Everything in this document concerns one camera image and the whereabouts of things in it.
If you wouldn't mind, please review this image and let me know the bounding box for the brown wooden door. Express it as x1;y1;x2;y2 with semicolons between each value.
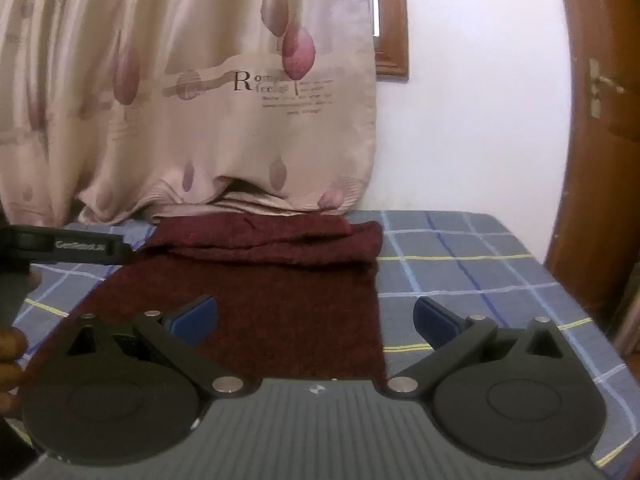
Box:
542;0;640;332

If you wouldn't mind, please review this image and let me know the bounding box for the brown wooden window frame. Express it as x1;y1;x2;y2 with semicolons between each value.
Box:
372;0;411;79

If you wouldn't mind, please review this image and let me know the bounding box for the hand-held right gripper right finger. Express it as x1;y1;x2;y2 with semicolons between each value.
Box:
385;295;571;401

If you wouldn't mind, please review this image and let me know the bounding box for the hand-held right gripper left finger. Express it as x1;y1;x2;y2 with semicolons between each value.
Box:
63;295;246;401

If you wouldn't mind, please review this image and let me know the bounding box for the brass door handle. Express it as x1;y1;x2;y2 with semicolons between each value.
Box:
587;58;626;120

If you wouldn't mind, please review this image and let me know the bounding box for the person's left hand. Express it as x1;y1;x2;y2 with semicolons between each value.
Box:
0;270;42;417

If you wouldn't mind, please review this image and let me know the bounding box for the grey checked bed sheet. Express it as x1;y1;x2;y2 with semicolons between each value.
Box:
12;208;629;480

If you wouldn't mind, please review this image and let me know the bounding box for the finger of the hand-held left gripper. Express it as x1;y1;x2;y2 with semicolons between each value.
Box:
112;233;135;264

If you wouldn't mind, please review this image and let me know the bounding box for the maroon knitted cloth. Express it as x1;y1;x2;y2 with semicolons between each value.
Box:
22;212;389;392

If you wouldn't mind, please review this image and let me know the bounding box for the beige printed curtain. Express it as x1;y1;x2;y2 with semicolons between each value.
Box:
0;0;379;226

